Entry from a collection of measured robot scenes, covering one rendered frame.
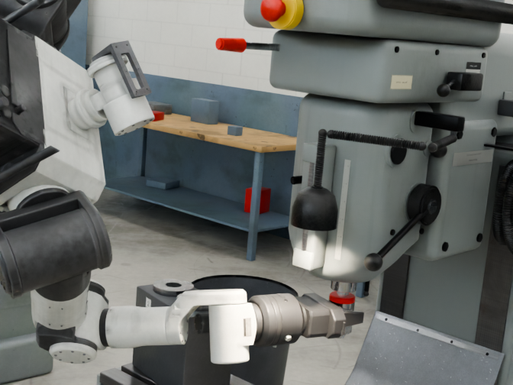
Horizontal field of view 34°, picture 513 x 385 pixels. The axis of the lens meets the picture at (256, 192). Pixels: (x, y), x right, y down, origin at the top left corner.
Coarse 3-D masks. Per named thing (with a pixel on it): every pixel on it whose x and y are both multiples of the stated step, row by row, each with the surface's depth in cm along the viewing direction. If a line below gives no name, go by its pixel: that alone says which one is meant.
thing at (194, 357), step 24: (144, 288) 187; (168, 288) 184; (192, 288) 186; (192, 336) 173; (144, 360) 186; (168, 360) 178; (192, 360) 174; (168, 384) 179; (192, 384) 175; (216, 384) 179
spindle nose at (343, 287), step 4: (360, 36) 141; (332, 284) 152; (336, 284) 151; (340, 284) 151; (344, 284) 151; (348, 284) 151; (352, 284) 151; (356, 284) 152; (332, 288) 152; (336, 288) 152; (340, 288) 151; (344, 288) 151; (348, 288) 151; (352, 288) 151; (356, 288) 152; (340, 292) 151; (344, 292) 151; (348, 292) 151; (352, 292) 152
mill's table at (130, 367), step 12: (108, 372) 187; (120, 372) 187; (132, 372) 188; (96, 384) 188; (108, 384) 185; (120, 384) 182; (132, 384) 181; (144, 384) 182; (156, 384) 183; (240, 384) 186; (252, 384) 187
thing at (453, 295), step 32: (480, 256) 175; (512, 256) 170; (384, 288) 192; (416, 288) 187; (448, 288) 181; (480, 288) 176; (512, 288) 171; (416, 320) 187; (448, 320) 182; (480, 320) 176; (512, 320) 172; (512, 352) 174; (512, 384) 175
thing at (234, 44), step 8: (216, 40) 133; (224, 40) 132; (232, 40) 133; (240, 40) 135; (224, 48) 133; (232, 48) 134; (240, 48) 135; (248, 48) 137; (256, 48) 138; (264, 48) 140; (272, 48) 141
